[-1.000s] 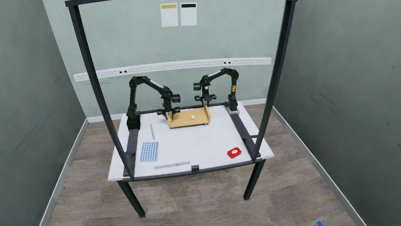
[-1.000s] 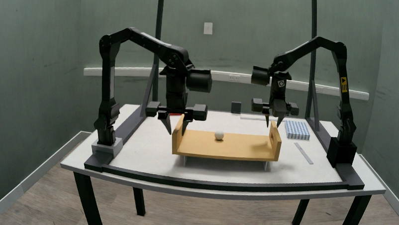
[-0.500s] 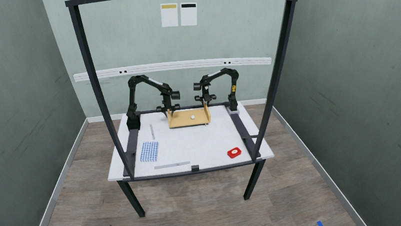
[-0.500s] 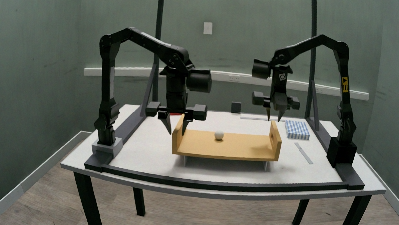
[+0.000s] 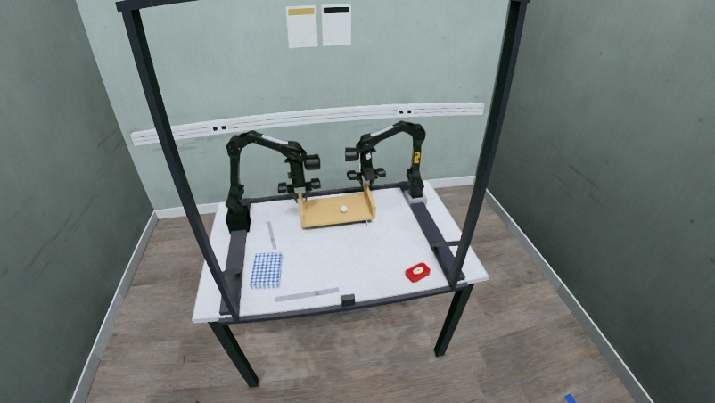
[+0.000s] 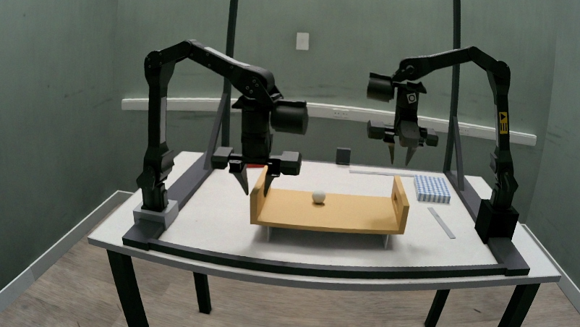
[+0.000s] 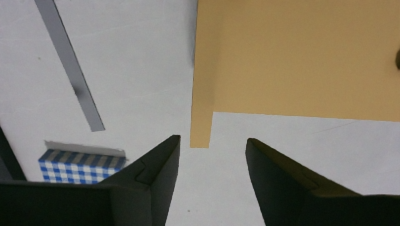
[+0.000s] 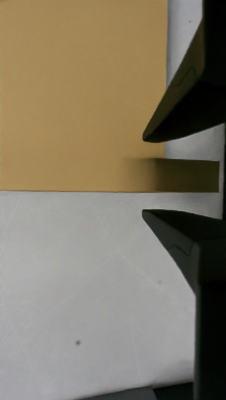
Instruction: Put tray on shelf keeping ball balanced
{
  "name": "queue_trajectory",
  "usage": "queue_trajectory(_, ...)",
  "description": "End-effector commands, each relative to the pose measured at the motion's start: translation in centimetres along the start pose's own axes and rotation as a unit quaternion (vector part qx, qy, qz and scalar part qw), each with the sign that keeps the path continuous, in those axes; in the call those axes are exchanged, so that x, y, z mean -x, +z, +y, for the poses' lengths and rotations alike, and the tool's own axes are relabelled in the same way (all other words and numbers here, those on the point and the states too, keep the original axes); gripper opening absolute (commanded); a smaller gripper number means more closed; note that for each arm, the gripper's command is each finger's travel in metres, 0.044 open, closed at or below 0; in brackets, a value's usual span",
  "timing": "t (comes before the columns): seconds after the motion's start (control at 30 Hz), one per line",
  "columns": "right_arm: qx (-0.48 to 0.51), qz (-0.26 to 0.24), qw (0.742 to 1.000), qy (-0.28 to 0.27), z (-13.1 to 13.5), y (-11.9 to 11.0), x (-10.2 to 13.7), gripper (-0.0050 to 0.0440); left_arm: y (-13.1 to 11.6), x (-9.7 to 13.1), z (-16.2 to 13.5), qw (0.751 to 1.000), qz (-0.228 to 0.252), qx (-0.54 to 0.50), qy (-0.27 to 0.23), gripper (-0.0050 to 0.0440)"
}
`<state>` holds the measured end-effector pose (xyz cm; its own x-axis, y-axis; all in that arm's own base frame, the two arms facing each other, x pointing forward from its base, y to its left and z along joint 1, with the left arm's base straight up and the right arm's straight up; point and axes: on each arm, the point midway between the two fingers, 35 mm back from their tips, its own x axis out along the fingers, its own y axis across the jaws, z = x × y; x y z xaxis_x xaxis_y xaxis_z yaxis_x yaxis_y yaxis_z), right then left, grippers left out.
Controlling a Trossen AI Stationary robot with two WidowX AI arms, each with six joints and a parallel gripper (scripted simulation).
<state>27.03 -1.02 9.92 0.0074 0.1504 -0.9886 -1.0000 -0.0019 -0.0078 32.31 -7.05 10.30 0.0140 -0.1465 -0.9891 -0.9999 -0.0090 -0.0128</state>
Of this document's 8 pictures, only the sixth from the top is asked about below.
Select white ball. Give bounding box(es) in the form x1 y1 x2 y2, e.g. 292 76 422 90
312 189 326 203

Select tan wooden tray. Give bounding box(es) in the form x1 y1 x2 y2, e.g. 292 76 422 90
250 166 410 234

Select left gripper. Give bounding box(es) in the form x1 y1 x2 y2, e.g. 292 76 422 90
367 105 438 166

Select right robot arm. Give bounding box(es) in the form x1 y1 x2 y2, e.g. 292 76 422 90
136 39 309 213

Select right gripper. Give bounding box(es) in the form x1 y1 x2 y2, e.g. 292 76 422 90
210 130 302 198

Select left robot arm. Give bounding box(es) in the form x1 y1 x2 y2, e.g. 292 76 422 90
367 46 519 211

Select dark grey metal frame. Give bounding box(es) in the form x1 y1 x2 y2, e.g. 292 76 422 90
203 0 464 191

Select blue and white checkered box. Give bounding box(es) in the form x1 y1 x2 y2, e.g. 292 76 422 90
414 174 451 203

